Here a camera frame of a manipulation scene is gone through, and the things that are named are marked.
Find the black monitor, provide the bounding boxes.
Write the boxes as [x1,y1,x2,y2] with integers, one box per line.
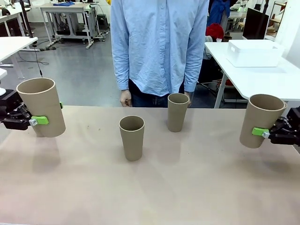
[242,7,270,40]

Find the person's right hand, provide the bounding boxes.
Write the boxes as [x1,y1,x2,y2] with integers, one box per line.
[120,90,132,108]

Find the blue cloth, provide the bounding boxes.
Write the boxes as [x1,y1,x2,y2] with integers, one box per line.
[52,1,75,7]

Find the brown paper cup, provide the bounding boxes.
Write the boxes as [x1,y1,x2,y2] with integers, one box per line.
[119,115,145,162]
[16,77,67,138]
[167,93,190,133]
[239,94,288,150]

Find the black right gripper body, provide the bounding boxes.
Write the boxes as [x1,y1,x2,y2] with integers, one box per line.
[285,106,300,135]

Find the person in blue shirt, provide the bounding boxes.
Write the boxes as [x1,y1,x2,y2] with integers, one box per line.
[110,0,210,108]

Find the black pole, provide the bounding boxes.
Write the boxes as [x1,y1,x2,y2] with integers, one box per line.
[20,0,33,38]

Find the red object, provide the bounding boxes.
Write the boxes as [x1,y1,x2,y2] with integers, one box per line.
[205,22,224,39]

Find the person's right forearm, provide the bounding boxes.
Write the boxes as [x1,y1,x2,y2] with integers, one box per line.
[112,53,130,91]

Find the white plastic basket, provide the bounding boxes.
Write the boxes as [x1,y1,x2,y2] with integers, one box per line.
[226,39,285,68]

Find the white side table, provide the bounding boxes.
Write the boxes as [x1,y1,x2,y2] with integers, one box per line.
[204,41,300,109]

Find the person's left hand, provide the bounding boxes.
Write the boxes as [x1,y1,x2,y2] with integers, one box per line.
[184,92,192,109]

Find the black computer tower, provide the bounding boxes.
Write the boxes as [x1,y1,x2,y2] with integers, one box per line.
[97,14,110,30]

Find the blue hanging jacket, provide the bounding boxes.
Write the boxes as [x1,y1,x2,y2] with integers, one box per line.
[209,0,232,26]

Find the grey top metal desk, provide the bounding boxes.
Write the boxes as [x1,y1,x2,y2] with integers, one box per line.
[39,2,99,49]

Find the person's left forearm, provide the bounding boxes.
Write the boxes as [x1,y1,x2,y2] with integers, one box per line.
[184,53,204,93]

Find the white desk with dark drawers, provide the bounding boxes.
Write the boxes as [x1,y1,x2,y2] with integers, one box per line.
[0,9,31,37]

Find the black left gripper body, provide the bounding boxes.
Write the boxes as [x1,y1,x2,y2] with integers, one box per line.
[0,90,19,122]

